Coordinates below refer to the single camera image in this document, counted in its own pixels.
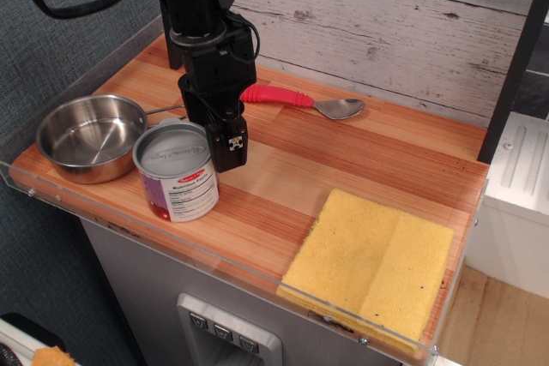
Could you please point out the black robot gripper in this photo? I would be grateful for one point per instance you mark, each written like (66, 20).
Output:
(219, 66)

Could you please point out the toy tin can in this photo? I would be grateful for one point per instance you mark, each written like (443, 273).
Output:
(176, 170)

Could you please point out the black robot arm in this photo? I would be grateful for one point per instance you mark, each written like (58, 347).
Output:
(196, 18)

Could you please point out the stainless steel pot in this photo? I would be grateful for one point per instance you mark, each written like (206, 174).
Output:
(90, 140)

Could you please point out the grey toy fridge cabinet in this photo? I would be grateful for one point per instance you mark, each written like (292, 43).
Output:
(147, 281)

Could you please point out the yellow folded cloth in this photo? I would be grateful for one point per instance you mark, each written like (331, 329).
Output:
(374, 269)

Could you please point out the silver dispenser button panel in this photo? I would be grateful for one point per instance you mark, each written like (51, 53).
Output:
(217, 337)

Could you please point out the orange cloth bottom corner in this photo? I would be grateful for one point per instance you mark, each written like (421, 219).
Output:
(52, 356)

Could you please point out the white toy sink unit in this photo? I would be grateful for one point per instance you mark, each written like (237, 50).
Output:
(509, 240)

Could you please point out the black vertical post left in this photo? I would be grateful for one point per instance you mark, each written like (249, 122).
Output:
(173, 52)

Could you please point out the black vertical post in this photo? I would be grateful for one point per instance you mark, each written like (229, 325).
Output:
(519, 62)
(173, 52)

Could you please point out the red handled metal spoon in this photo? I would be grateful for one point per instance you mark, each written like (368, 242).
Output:
(334, 109)

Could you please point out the clear acrylic guard rail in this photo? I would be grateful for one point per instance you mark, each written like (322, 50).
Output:
(170, 239)

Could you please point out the black vertical post right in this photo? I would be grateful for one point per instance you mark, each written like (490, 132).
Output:
(519, 62)

